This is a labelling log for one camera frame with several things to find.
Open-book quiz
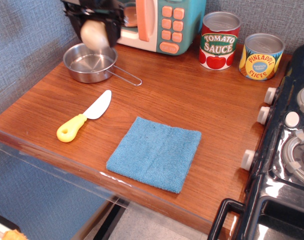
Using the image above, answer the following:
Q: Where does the white stove knob upper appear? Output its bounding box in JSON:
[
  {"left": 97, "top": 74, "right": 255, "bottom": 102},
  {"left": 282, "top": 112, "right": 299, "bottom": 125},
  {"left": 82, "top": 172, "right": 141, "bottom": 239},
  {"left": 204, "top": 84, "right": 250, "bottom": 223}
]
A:
[{"left": 264, "top": 87, "right": 277, "bottom": 105}]

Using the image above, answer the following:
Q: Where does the black oven door handle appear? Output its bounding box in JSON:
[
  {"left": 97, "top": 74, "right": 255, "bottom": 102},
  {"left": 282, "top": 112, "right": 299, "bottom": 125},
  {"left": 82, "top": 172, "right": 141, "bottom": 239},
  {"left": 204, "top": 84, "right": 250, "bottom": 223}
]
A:
[{"left": 208, "top": 198, "right": 245, "bottom": 240}]

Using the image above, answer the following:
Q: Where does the tomato sauce can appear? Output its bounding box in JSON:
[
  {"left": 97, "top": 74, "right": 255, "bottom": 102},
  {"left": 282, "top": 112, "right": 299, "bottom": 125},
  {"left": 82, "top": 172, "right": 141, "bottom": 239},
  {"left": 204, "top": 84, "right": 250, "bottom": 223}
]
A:
[{"left": 199, "top": 11, "right": 241, "bottom": 70}]

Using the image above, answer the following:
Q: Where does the white stove knob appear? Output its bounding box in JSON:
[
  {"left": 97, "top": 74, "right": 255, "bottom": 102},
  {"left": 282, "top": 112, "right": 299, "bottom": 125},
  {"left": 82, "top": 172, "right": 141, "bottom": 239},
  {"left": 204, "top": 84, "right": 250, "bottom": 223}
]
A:
[
  {"left": 264, "top": 87, "right": 277, "bottom": 105},
  {"left": 257, "top": 106, "right": 270, "bottom": 125},
  {"left": 241, "top": 149, "right": 256, "bottom": 171}
]

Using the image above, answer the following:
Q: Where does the yellow handled toy knife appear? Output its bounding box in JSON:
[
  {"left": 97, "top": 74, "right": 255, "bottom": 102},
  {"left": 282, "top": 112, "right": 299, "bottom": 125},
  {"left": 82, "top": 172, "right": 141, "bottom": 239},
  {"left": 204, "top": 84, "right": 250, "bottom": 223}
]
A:
[{"left": 56, "top": 90, "right": 112, "bottom": 143}]

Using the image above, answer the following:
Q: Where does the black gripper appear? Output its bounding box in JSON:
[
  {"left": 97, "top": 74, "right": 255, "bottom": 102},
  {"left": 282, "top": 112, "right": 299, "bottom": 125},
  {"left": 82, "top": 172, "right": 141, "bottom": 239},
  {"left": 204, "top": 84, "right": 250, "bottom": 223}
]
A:
[{"left": 61, "top": 0, "right": 124, "bottom": 47}]

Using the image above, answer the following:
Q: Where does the grey stove burner front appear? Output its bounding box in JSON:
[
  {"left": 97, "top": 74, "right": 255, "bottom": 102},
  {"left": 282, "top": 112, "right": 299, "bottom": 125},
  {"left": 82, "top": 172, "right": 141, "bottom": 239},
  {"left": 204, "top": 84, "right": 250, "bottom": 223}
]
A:
[{"left": 282, "top": 129, "right": 304, "bottom": 182}]

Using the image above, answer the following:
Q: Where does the blue folded cloth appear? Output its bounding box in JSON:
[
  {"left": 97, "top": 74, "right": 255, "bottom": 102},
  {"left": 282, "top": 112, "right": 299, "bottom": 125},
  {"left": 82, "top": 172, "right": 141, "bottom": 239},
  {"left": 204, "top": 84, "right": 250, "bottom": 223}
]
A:
[{"left": 106, "top": 117, "right": 202, "bottom": 194}]

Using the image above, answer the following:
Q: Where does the white round stove button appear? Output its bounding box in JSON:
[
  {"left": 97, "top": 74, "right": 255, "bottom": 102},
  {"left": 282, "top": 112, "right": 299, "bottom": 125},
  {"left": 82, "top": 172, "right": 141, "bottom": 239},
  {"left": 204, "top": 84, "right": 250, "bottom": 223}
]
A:
[{"left": 285, "top": 111, "right": 300, "bottom": 128}]

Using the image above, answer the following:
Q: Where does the black toy stove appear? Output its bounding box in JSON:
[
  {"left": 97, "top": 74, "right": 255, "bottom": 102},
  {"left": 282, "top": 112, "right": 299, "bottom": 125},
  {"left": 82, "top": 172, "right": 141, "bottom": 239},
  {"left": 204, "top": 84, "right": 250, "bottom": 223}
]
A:
[{"left": 235, "top": 45, "right": 304, "bottom": 240}]

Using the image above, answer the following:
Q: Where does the small steel saucepan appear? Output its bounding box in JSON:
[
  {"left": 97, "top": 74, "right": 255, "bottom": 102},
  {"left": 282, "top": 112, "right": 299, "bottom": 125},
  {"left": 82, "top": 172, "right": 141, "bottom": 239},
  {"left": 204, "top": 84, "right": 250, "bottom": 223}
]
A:
[{"left": 62, "top": 43, "right": 142, "bottom": 86}]

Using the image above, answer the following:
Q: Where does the pineapple slices can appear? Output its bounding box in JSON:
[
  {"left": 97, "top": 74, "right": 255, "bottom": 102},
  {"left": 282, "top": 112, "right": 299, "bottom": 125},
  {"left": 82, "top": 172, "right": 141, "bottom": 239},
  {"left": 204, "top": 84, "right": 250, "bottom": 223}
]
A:
[{"left": 239, "top": 33, "right": 285, "bottom": 81}]

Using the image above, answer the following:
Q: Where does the beige toy potato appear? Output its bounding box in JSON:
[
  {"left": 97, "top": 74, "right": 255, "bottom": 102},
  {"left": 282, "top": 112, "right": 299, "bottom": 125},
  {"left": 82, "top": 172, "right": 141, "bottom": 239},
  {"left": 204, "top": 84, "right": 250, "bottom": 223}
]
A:
[{"left": 80, "top": 20, "right": 110, "bottom": 51}]

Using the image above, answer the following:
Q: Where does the white stove knob lower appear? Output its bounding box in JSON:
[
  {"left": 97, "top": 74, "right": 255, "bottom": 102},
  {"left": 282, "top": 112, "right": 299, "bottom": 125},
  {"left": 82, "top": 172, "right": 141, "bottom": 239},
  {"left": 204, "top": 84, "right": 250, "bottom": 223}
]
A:
[{"left": 241, "top": 149, "right": 256, "bottom": 171}]

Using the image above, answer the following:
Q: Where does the white stove knob middle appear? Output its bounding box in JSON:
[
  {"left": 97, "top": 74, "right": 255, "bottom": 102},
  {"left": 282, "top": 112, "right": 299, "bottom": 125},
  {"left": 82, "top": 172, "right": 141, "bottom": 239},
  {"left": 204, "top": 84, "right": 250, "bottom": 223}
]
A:
[{"left": 257, "top": 106, "right": 270, "bottom": 125}]

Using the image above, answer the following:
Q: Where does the teal toy microwave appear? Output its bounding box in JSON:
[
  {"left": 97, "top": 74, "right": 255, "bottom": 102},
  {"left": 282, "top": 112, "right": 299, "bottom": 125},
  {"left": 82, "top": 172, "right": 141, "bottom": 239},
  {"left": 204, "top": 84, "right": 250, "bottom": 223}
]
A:
[{"left": 118, "top": 0, "right": 206, "bottom": 56}]

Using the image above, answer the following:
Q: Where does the orange fuzzy object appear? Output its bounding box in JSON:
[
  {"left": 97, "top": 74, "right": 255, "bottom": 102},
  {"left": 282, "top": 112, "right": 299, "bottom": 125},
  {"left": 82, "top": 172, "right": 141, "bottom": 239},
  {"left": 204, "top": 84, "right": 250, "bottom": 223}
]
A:
[{"left": 2, "top": 229, "right": 27, "bottom": 240}]

